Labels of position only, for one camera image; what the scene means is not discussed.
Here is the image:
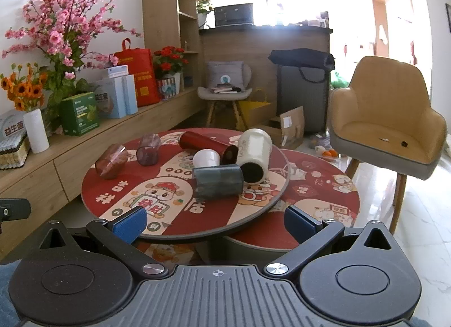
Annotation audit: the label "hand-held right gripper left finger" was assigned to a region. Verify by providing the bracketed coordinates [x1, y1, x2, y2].
[38, 205, 170, 281]

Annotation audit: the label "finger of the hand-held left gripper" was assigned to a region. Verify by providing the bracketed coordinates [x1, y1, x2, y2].
[0, 199, 32, 224]

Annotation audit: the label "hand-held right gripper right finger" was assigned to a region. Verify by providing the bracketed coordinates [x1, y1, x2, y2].
[264, 205, 392, 279]

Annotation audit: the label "red-brown faceted cup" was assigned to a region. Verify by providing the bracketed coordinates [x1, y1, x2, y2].
[95, 144, 128, 180]

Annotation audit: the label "purple transparent cup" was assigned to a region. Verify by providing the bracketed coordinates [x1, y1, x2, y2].
[136, 133, 162, 166]

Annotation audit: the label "tall cream cup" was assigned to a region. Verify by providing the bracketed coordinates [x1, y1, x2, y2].
[235, 128, 273, 184]

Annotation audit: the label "dark green cup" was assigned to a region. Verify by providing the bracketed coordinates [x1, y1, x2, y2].
[192, 164, 244, 201]

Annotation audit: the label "small white cup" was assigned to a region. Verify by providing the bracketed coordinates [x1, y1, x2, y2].
[192, 149, 221, 169]

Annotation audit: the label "dark red tumbler cup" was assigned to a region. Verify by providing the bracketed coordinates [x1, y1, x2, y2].
[178, 131, 237, 165]

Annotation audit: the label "low round printed red table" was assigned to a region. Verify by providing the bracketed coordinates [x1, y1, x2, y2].
[222, 149, 362, 268]

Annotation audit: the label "white vase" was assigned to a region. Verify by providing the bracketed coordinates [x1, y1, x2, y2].
[23, 109, 50, 154]

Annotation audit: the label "large round printed red table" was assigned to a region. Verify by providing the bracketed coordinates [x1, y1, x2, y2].
[81, 128, 289, 241]

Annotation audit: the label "long wooden sideboard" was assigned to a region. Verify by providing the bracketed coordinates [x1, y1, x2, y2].
[0, 86, 208, 261]

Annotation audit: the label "blue cloth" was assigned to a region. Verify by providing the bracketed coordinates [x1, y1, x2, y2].
[0, 262, 22, 327]

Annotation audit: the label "cardboard box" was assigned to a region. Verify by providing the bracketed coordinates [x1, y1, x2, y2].
[261, 105, 305, 148]

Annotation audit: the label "green box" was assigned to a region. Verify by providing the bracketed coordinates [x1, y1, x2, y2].
[59, 92, 100, 136]

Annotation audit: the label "orange sunflower bunch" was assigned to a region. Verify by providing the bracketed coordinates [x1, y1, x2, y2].
[0, 63, 48, 111]

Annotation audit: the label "yellow paper bag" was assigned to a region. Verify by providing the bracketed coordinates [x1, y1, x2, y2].
[239, 89, 277, 130]

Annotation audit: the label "black bag on grey bin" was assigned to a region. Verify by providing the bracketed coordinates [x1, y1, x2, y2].
[277, 63, 330, 134]

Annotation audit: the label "large white blue box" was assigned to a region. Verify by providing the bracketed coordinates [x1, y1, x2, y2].
[90, 77, 129, 119]

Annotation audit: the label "patterned flower pot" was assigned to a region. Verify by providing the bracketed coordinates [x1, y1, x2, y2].
[157, 73, 182, 100]

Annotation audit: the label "yellow armchair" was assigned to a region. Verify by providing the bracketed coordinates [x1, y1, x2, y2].
[328, 56, 448, 234]

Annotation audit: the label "white chair wooden legs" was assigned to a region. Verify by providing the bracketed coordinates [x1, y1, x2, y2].
[196, 86, 253, 130]

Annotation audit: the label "green plastic bag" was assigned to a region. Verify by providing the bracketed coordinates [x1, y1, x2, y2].
[329, 72, 349, 90]

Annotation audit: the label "red bag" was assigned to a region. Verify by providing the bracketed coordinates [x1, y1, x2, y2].
[113, 38, 161, 107]

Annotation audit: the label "small items on chair seat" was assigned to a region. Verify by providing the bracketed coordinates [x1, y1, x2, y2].
[211, 84, 245, 94]

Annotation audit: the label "grey cushion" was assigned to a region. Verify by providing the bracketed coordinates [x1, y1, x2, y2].
[206, 60, 252, 90]

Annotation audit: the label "red rose plant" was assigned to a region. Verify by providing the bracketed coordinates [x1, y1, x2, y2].
[152, 46, 185, 76]

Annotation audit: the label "wooden bar counter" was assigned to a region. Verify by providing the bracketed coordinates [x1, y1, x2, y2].
[199, 26, 333, 130]

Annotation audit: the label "pink blossom branches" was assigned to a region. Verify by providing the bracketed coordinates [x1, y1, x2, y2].
[2, 0, 142, 111]

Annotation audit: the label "wooden shelf unit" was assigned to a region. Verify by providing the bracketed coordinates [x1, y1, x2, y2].
[142, 0, 201, 92]

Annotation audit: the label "black appliance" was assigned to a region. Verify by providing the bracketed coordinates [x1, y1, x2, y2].
[214, 3, 254, 28]

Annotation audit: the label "green potted plant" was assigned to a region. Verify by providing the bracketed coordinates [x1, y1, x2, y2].
[195, 0, 215, 29]

